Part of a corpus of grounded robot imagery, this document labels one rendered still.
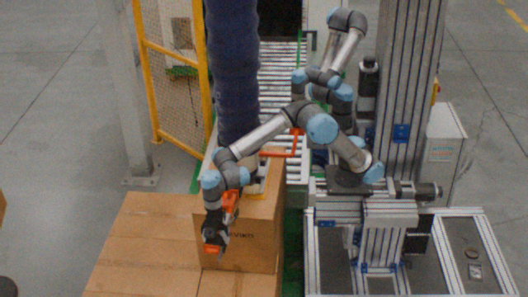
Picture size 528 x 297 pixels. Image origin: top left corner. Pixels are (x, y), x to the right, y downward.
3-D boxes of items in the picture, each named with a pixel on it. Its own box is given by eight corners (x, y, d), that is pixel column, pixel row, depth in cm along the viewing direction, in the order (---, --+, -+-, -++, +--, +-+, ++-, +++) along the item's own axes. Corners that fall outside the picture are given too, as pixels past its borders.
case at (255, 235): (223, 194, 319) (217, 142, 296) (286, 199, 314) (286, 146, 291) (200, 267, 271) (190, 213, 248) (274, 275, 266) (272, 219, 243)
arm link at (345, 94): (346, 116, 280) (347, 95, 272) (325, 108, 286) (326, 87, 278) (356, 106, 287) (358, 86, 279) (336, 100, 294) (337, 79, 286)
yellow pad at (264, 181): (256, 157, 283) (256, 150, 280) (274, 159, 282) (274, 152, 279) (245, 199, 256) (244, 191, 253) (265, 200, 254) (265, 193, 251)
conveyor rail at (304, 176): (306, 50, 517) (307, 33, 506) (311, 50, 516) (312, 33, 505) (299, 205, 330) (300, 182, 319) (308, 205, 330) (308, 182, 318)
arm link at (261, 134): (302, 85, 215) (204, 149, 211) (315, 96, 207) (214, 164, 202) (310, 105, 223) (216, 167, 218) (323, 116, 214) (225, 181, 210)
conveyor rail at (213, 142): (242, 49, 522) (242, 32, 511) (247, 49, 522) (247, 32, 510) (200, 200, 335) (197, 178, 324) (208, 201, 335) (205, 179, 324)
